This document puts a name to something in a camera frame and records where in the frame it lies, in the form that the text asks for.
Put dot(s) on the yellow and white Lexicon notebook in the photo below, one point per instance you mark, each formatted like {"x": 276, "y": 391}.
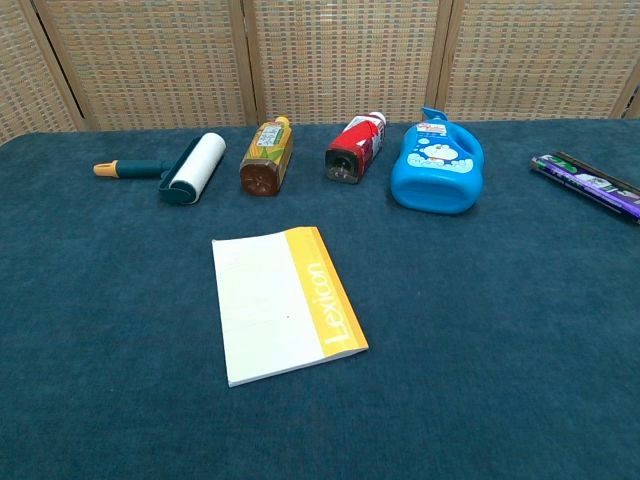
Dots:
{"x": 270, "y": 305}

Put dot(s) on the yellow-labelled brown tea bottle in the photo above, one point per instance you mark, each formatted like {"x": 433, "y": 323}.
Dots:
{"x": 266, "y": 159}

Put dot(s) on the red and white drink bottle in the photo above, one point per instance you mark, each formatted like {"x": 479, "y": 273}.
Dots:
{"x": 356, "y": 149}

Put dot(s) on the blue cartoon detergent jug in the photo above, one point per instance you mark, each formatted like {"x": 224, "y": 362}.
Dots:
{"x": 436, "y": 167}

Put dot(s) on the green and white lint roller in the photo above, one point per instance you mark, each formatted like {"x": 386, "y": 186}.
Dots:
{"x": 192, "y": 167}

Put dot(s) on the dark blue table cloth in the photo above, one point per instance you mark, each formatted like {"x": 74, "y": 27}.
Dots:
{"x": 450, "y": 350}

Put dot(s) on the woven rattan folding screen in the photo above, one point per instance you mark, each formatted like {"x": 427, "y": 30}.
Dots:
{"x": 320, "y": 60}

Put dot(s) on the purple and black foil packet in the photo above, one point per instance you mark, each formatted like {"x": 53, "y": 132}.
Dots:
{"x": 590, "y": 184}

